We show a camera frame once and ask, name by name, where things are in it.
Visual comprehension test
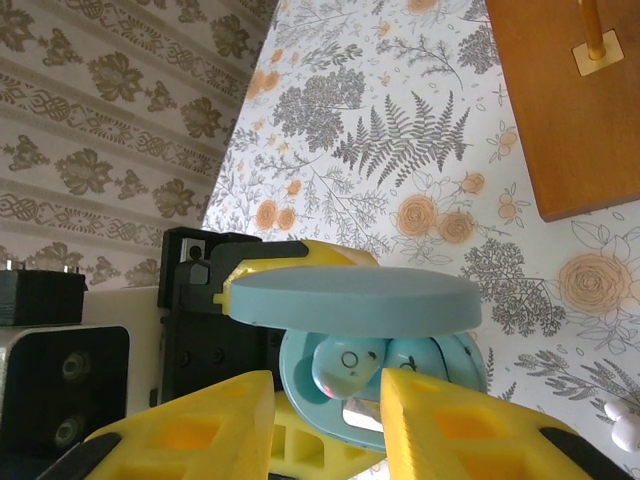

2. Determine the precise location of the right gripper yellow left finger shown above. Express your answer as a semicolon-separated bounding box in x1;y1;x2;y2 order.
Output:
47;370;276;480

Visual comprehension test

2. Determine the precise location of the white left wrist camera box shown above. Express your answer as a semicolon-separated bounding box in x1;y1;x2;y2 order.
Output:
0;268;169;456

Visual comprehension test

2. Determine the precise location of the blue wireless earbud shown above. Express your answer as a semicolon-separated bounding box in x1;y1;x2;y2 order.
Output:
385;337;447;384
310;333;387;401

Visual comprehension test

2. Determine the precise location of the blue earbud charging case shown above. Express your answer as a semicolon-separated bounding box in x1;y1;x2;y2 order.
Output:
228;263;490;455

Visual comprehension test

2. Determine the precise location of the white wireless earbud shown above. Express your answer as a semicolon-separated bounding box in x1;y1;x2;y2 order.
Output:
603;398;640;451

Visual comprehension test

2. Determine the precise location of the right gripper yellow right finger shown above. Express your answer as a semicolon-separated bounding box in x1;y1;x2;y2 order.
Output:
381;366;626;480

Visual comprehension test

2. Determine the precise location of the gold wire stand wooden base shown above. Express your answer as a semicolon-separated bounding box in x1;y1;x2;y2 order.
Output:
485;0;640;224

